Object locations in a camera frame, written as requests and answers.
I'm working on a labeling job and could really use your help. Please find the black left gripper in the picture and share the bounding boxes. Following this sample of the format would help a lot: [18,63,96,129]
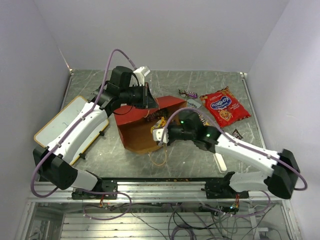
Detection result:
[120,82,159,110]

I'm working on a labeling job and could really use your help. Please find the yellow candy packet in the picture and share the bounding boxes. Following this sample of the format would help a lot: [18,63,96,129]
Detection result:
[150,117,167,133]
[198,113,211,126]

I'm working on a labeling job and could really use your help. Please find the red brown paper bag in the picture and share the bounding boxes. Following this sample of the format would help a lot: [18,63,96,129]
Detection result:
[115,95,187,155]

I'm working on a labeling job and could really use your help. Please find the clear plastic wrapper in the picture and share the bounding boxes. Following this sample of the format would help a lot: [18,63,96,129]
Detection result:
[187,99,202,109]

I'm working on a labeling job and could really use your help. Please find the purple brown candy packet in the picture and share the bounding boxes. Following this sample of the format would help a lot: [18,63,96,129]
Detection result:
[178,89,198,99]

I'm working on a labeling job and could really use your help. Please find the red cookie snack bag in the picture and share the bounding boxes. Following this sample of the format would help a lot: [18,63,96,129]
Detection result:
[199,86,251,128]

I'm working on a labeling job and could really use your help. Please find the small purple candy packet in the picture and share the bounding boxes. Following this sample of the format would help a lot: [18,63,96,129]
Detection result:
[232,129,243,140]

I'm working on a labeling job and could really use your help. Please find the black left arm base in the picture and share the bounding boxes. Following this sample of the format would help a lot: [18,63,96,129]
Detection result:
[71,178,118,200]

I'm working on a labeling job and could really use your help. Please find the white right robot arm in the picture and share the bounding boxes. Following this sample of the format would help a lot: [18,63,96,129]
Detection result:
[152,108,300,200]

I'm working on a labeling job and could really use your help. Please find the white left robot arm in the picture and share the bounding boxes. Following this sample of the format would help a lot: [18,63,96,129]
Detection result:
[33,66,159,199]

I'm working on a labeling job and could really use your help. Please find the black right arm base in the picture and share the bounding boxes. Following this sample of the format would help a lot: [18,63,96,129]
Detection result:
[201,171,249,199]

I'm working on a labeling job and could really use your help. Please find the white eraser block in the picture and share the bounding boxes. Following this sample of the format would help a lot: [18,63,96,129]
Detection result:
[213,153,228,173]

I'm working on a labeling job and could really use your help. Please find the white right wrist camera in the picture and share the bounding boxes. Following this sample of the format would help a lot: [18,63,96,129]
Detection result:
[152,128,169,146]

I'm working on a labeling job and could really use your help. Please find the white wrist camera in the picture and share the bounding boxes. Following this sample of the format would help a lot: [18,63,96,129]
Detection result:
[152,128,169,146]
[133,66,151,86]

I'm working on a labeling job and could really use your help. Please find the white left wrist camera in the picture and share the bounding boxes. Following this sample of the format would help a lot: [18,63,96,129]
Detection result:
[133,66,151,86]

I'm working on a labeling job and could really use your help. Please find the aluminium frame rail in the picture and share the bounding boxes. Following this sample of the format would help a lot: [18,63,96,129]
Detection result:
[27,179,291,203]

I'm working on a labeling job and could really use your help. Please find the small whiteboard yellow frame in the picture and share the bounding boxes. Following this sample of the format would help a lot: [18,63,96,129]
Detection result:
[34,96,109,165]

